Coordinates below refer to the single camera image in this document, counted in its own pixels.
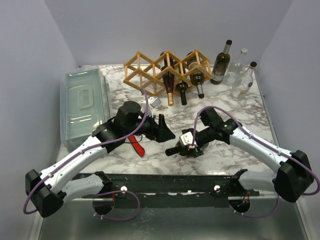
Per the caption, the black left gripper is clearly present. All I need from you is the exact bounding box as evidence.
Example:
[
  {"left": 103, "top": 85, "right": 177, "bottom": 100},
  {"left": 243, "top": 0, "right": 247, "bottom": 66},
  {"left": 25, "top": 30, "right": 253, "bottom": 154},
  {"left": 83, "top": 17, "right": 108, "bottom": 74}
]
[{"left": 125, "top": 110, "right": 176, "bottom": 142}]

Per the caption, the dark bottle black neck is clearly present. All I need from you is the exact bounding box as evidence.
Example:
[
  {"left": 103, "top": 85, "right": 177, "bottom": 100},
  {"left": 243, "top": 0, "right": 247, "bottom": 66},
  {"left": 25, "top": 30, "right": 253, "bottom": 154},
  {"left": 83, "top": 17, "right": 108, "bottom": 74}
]
[
  {"left": 175, "top": 80, "right": 189, "bottom": 106},
  {"left": 164, "top": 139, "right": 207, "bottom": 158}
]

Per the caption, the green bottle silver foil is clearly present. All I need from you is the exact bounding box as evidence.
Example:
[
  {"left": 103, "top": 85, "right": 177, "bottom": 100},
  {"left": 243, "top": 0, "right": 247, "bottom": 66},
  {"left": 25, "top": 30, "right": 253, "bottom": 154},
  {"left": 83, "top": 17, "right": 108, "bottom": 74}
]
[{"left": 187, "top": 56, "right": 205, "bottom": 99}]

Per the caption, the clear tall bottle blue label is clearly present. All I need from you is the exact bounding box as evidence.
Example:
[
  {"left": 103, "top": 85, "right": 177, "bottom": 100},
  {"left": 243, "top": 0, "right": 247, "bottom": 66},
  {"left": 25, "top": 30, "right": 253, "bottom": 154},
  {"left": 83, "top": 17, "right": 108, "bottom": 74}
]
[{"left": 230, "top": 61, "right": 257, "bottom": 101}]

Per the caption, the clear squat glass bottle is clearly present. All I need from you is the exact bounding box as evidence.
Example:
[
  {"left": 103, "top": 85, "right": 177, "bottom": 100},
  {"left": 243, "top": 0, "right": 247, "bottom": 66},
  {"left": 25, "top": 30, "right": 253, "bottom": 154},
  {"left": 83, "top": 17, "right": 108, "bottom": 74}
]
[{"left": 223, "top": 48, "right": 248, "bottom": 86}]

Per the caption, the green wine bottle brown label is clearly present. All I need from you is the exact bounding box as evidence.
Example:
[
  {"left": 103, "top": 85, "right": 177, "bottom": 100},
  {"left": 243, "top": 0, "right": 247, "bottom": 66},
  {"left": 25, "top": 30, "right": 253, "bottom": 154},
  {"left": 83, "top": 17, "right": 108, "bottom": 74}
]
[{"left": 210, "top": 39, "right": 232, "bottom": 85}]

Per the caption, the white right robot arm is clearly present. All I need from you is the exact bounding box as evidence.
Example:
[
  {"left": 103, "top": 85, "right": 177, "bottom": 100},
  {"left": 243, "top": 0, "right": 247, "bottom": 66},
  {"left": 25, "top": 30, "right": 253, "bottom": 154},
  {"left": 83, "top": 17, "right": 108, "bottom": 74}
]
[{"left": 176, "top": 107, "right": 315, "bottom": 203}]

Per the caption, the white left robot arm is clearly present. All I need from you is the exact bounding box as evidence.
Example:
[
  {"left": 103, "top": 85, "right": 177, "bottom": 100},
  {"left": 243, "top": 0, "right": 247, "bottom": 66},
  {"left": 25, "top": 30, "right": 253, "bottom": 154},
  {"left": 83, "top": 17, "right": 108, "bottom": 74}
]
[{"left": 25, "top": 101, "right": 176, "bottom": 218}]

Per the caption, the red bottle gold foil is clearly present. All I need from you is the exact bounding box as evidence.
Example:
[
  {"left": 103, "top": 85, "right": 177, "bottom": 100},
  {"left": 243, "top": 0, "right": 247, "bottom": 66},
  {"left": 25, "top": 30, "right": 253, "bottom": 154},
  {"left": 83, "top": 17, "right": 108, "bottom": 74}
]
[{"left": 160, "top": 57, "right": 175, "bottom": 107}]

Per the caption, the wooden wine rack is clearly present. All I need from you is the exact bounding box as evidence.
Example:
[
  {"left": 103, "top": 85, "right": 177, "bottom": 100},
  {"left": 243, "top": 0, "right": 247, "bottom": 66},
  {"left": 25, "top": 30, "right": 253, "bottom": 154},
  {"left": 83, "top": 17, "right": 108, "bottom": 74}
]
[{"left": 123, "top": 49, "right": 214, "bottom": 96}]

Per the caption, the red black utility knife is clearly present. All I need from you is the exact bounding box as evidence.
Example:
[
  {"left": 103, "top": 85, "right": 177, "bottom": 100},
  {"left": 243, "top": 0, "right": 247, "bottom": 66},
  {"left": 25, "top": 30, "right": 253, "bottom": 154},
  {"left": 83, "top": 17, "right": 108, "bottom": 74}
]
[{"left": 128, "top": 135, "right": 145, "bottom": 157}]

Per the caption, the clear plastic storage box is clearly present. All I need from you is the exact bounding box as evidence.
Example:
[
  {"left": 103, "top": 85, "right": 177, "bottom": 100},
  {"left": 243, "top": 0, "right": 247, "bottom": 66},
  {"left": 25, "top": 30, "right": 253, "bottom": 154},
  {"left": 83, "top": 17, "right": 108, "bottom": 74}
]
[{"left": 60, "top": 65, "right": 113, "bottom": 152}]

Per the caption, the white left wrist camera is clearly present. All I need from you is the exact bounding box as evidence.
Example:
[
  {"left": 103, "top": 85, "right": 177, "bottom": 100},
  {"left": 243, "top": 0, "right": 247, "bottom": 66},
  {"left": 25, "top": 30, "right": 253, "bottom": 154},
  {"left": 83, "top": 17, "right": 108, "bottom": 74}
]
[{"left": 148, "top": 96, "right": 162, "bottom": 108}]

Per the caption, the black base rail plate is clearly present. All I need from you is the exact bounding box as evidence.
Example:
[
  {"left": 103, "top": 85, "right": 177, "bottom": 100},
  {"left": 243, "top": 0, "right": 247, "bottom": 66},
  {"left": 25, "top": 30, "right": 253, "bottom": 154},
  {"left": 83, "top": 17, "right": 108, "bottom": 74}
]
[{"left": 77, "top": 172, "right": 261, "bottom": 209}]

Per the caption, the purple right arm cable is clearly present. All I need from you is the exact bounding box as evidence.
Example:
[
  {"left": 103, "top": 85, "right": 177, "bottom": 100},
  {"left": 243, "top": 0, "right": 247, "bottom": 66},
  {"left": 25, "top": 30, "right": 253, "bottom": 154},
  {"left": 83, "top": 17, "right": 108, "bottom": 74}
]
[{"left": 192, "top": 106, "right": 320, "bottom": 219}]

